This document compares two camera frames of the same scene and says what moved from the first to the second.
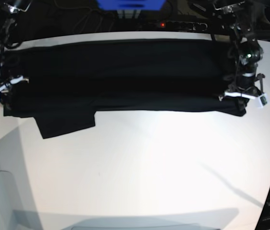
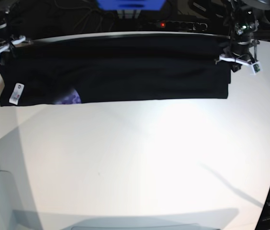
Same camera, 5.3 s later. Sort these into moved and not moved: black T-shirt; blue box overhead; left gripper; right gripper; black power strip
Moved: black T-shirt; right gripper; left gripper
Not moved: black power strip; blue box overhead
